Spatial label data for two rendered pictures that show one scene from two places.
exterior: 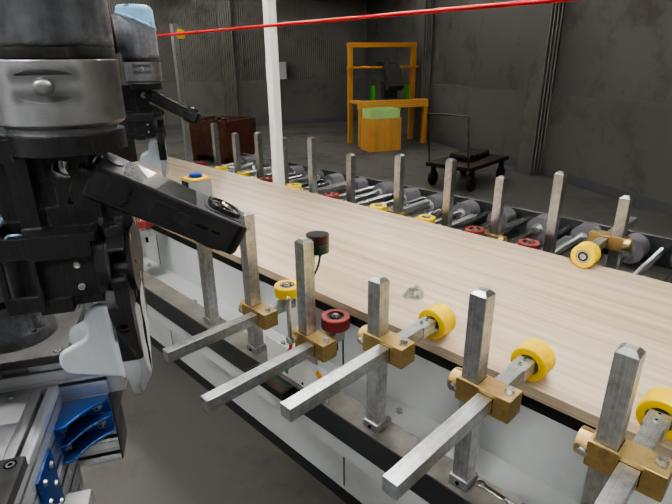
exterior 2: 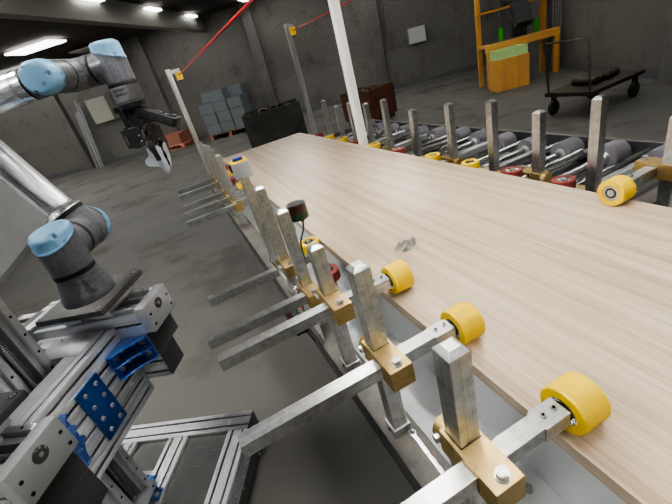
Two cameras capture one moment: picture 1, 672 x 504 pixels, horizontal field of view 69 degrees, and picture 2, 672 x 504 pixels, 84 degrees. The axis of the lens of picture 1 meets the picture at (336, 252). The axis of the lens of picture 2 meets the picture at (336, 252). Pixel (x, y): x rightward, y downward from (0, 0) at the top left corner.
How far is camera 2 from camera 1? 0.58 m
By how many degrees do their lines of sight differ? 25
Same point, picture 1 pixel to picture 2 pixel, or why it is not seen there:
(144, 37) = (112, 66)
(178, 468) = (285, 366)
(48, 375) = (106, 322)
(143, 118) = (134, 131)
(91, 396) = (137, 335)
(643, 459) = (484, 465)
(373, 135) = (500, 75)
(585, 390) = (513, 359)
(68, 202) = not seen: outside the picture
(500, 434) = not seen: hidden behind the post
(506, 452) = not seen: hidden behind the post
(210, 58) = (362, 38)
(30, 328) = (88, 292)
